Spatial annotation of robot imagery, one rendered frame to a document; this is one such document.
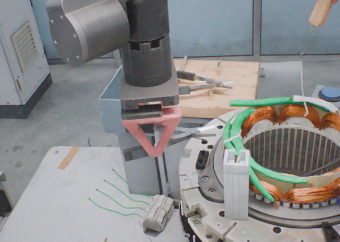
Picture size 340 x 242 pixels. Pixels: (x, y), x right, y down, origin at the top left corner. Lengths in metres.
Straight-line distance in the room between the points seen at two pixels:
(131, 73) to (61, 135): 2.24
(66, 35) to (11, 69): 2.42
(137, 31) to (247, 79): 0.46
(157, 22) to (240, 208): 0.24
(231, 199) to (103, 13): 0.26
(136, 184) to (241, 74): 0.36
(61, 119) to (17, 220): 1.84
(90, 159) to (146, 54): 0.74
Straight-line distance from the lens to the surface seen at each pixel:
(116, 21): 0.42
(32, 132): 2.82
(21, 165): 2.57
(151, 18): 0.45
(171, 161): 0.90
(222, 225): 0.54
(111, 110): 0.87
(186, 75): 0.85
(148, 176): 0.99
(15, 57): 2.86
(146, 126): 0.57
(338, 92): 0.89
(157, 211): 0.94
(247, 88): 0.85
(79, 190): 1.09
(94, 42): 0.41
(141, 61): 0.47
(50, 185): 1.13
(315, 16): 0.51
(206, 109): 0.79
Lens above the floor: 1.50
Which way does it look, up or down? 34 degrees down
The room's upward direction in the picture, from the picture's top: 7 degrees counter-clockwise
